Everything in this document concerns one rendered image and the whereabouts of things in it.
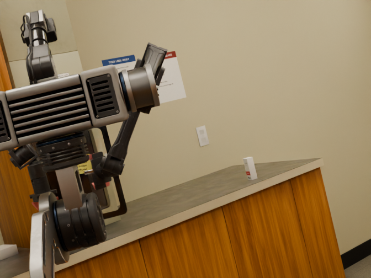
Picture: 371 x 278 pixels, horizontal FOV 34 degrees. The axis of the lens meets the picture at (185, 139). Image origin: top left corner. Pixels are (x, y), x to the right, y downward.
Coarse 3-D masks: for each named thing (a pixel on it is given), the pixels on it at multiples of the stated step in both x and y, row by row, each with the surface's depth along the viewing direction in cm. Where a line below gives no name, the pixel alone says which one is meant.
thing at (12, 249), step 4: (4, 244) 256; (8, 244) 254; (12, 244) 251; (0, 248) 249; (4, 248) 247; (8, 248) 246; (12, 248) 247; (16, 248) 249; (0, 252) 244; (4, 252) 245; (8, 252) 246; (12, 252) 247; (16, 252) 248; (0, 256) 244; (4, 256) 245; (8, 256) 246; (0, 260) 244
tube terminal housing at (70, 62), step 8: (56, 56) 259; (64, 56) 261; (72, 56) 263; (8, 64) 247; (16, 64) 248; (24, 64) 250; (56, 64) 259; (64, 64) 261; (72, 64) 263; (80, 64) 265; (8, 72) 249; (16, 72) 248; (24, 72) 250; (64, 72) 260; (72, 72) 263; (80, 72) 265; (16, 80) 248; (24, 80) 250
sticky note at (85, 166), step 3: (84, 162) 249; (87, 162) 249; (90, 162) 249; (78, 165) 249; (81, 165) 249; (84, 165) 249; (87, 165) 249; (90, 165) 249; (78, 168) 249; (81, 168) 249; (84, 168) 249; (87, 168) 249; (90, 168) 249; (81, 171) 249
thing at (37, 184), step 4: (44, 176) 214; (32, 180) 214; (36, 180) 212; (40, 180) 212; (44, 180) 213; (32, 184) 214; (36, 184) 212; (40, 184) 212; (44, 184) 213; (48, 184) 215; (36, 188) 213; (40, 188) 212; (44, 188) 213; (48, 188) 214; (36, 192) 213; (40, 192) 212; (44, 192) 213; (52, 192) 212; (56, 192) 213; (32, 196) 215
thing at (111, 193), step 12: (84, 132) 248; (96, 132) 248; (84, 144) 248; (96, 144) 249; (108, 144) 249; (48, 180) 249; (84, 180) 249; (60, 192) 249; (84, 192) 250; (96, 192) 250; (108, 192) 250; (120, 192) 250; (108, 204) 250; (120, 204) 250; (108, 216) 250
